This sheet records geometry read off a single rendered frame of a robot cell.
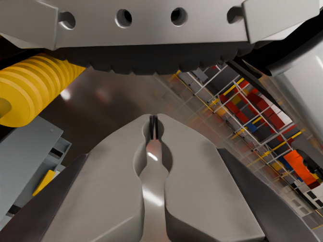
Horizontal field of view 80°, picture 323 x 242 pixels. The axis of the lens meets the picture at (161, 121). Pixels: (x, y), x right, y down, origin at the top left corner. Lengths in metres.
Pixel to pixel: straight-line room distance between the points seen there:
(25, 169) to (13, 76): 0.35
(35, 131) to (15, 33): 0.47
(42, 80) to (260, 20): 0.23
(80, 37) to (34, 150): 0.46
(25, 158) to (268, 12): 0.56
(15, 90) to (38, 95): 0.02
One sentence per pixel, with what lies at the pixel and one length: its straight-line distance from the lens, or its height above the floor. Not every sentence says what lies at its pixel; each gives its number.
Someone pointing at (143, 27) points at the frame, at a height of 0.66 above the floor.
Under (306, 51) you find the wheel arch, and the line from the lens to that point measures 0.41.
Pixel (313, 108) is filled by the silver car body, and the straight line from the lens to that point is 0.47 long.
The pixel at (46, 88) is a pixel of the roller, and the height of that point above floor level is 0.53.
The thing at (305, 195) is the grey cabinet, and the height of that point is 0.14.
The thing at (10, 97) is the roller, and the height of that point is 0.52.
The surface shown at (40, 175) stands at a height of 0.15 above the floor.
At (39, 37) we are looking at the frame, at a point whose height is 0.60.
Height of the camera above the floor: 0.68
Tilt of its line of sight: 21 degrees down
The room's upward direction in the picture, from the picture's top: 48 degrees clockwise
